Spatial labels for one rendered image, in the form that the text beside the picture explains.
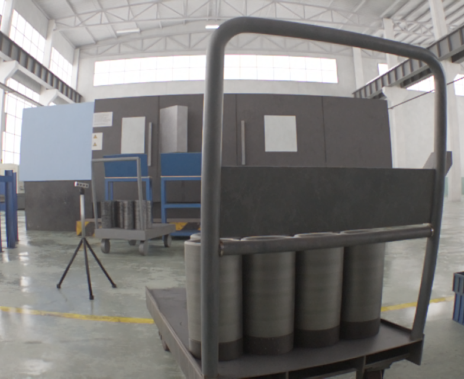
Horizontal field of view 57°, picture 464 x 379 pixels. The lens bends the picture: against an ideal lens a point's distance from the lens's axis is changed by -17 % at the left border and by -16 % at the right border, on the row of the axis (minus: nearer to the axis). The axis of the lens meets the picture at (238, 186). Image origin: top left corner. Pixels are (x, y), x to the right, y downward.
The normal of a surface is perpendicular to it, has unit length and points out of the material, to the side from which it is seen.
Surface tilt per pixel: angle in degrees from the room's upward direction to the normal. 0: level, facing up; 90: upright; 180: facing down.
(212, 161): 98
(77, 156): 86
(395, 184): 98
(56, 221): 90
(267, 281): 90
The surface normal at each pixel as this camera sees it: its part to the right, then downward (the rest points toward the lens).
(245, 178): 0.29, 0.14
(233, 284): 0.70, -0.01
